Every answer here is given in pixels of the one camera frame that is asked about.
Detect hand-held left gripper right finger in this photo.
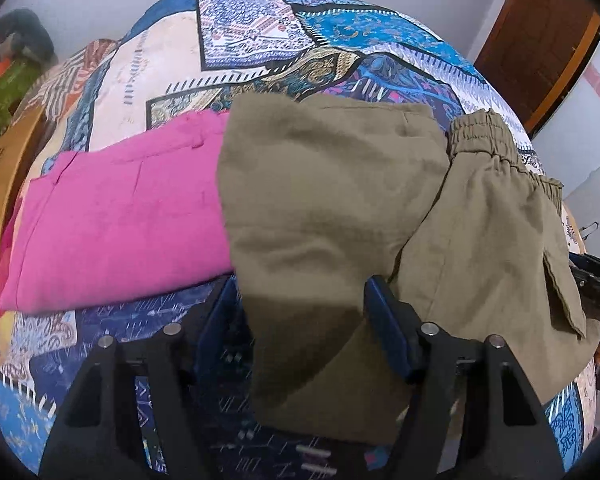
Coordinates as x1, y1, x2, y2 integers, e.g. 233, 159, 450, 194
364, 275, 567, 480

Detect patchwork printed bedspread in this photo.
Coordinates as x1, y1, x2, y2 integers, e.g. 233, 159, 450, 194
0, 0, 600, 480

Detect green patterned bag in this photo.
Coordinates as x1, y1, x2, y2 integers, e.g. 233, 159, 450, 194
0, 57, 47, 147

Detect grey plush toy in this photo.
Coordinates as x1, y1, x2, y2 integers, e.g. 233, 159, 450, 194
0, 9, 57, 67

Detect pink pants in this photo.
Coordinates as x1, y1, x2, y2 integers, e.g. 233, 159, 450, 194
0, 110, 237, 317

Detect brown wooden door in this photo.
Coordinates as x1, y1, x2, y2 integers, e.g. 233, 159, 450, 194
474, 0, 594, 117

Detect orange striped cloth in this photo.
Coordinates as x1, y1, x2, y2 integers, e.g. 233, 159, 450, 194
22, 40, 122, 127

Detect khaki pants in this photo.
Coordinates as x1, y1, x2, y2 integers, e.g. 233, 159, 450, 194
215, 92, 600, 447

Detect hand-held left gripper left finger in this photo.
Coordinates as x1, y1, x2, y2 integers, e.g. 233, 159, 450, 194
37, 276, 253, 480

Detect wooden headboard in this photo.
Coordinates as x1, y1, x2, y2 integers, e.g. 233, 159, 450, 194
0, 105, 49, 317

